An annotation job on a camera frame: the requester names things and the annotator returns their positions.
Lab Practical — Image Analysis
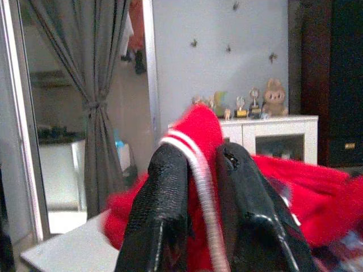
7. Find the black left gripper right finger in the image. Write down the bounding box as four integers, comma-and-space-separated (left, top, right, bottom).
217, 142, 317, 272

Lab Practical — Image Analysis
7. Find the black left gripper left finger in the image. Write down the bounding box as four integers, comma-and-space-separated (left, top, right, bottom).
115, 143, 191, 272

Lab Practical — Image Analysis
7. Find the red shirt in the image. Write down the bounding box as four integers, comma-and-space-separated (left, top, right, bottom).
103, 103, 363, 272

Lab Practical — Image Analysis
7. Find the white glass-door cabinet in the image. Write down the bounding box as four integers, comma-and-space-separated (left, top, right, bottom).
167, 114, 319, 165

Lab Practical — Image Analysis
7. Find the white folding table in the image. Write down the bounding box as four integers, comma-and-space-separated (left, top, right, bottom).
20, 212, 121, 272

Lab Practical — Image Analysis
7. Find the small gold trophy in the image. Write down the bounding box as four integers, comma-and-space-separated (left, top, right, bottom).
234, 96, 248, 119

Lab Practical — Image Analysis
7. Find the green yellow card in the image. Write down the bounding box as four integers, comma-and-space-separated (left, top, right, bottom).
213, 90, 228, 117

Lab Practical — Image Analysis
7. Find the tall gold trophy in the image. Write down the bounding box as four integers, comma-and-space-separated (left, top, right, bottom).
248, 87, 262, 119

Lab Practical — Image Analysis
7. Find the grey curtain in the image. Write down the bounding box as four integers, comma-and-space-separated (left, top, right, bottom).
27, 0, 131, 219

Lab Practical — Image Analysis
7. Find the brown plush toy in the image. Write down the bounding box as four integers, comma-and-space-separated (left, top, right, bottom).
261, 78, 289, 117

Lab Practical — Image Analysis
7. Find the sliding glass door frame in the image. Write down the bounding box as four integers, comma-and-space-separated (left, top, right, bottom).
0, 0, 52, 241

